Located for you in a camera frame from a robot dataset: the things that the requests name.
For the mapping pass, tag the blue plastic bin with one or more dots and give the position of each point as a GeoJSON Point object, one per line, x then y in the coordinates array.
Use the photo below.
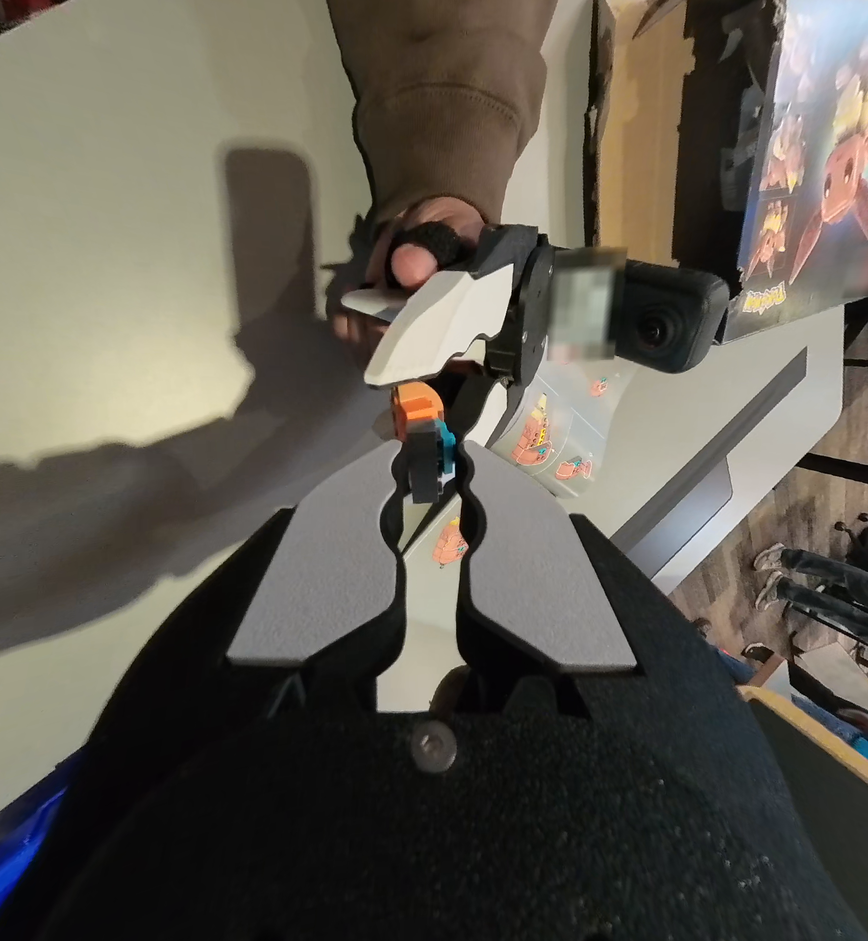
{"type": "Point", "coordinates": [15, 831]}

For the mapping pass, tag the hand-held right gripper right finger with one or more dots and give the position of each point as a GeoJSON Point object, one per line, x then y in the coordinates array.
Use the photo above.
{"type": "Point", "coordinates": [544, 581]}

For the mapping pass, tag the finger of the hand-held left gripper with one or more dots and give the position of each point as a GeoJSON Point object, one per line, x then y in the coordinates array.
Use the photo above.
{"type": "Point", "coordinates": [478, 412]}
{"type": "Point", "coordinates": [441, 316]}

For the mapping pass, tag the person's left forearm brown sleeve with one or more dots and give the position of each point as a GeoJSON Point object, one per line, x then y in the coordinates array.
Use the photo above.
{"type": "Point", "coordinates": [441, 95]}

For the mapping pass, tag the orange black teal brick assembly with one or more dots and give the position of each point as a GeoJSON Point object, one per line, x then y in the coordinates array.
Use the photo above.
{"type": "Point", "coordinates": [423, 456]}

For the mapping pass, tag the person's left hand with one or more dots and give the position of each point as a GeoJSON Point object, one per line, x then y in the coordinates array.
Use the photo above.
{"type": "Point", "coordinates": [412, 266]}

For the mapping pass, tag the toy brick instruction booklet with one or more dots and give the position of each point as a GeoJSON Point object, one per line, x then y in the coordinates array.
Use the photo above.
{"type": "Point", "coordinates": [559, 441]}

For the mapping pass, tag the grey desk panel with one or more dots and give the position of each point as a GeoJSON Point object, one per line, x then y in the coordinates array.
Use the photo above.
{"type": "Point", "coordinates": [720, 456]}

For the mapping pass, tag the printed toy set box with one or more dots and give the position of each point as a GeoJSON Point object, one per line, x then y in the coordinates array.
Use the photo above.
{"type": "Point", "coordinates": [831, 147]}

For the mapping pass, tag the brown cardboard box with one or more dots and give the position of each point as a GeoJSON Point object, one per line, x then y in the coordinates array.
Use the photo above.
{"type": "Point", "coordinates": [647, 147]}

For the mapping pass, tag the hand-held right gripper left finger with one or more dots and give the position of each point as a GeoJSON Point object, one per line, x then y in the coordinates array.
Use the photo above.
{"type": "Point", "coordinates": [309, 581]}

